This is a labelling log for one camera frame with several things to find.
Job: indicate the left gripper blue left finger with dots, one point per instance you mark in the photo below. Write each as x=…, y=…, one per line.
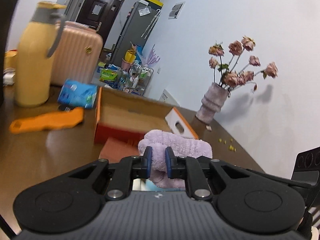
x=147, y=162

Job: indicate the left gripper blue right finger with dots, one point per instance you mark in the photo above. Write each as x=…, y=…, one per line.
x=171, y=162

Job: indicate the red cardboard box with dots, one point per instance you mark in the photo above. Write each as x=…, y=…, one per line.
x=127, y=118

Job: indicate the yellow crumbs on table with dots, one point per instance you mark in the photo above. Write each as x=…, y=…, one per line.
x=228, y=143

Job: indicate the pink textured vase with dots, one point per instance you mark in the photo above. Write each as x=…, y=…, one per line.
x=211, y=103

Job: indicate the dried pink roses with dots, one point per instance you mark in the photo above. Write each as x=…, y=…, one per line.
x=228, y=74

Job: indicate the blue tissue pack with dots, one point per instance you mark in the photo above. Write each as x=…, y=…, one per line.
x=76, y=94

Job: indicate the pink ribbed suitcase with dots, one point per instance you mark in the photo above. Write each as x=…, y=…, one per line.
x=77, y=54

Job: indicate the yellow thermos jug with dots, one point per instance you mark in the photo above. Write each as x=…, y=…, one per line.
x=35, y=56

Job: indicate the grey refrigerator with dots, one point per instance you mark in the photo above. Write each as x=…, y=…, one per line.
x=137, y=28

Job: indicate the yellow box on refrigerator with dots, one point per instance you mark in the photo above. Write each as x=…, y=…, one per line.
x=157, y=2

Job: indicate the dark entrance door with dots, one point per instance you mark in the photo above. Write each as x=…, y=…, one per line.
x=99, y=15

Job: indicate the wire storage rack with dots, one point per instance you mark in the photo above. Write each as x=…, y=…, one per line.
x=138, y=79

